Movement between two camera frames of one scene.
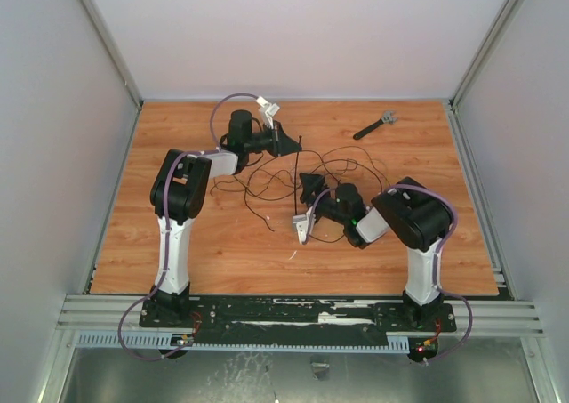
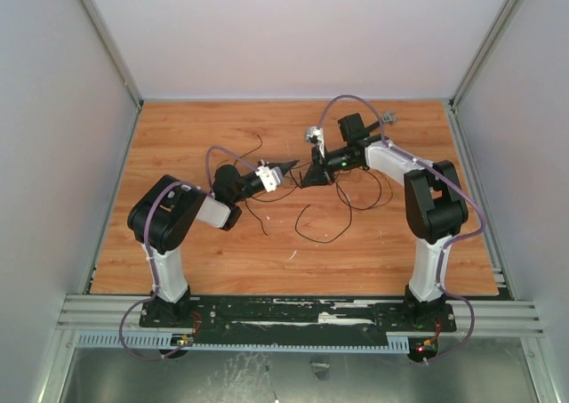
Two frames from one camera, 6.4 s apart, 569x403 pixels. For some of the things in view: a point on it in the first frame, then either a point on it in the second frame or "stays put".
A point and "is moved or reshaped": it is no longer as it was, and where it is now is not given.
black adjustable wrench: (388, 116) stays put
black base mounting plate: (299, 314) stays put
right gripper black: (318, 197) → (320, 162)
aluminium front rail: (517, 315) stays put
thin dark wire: (297, 156) is moved or reshaped
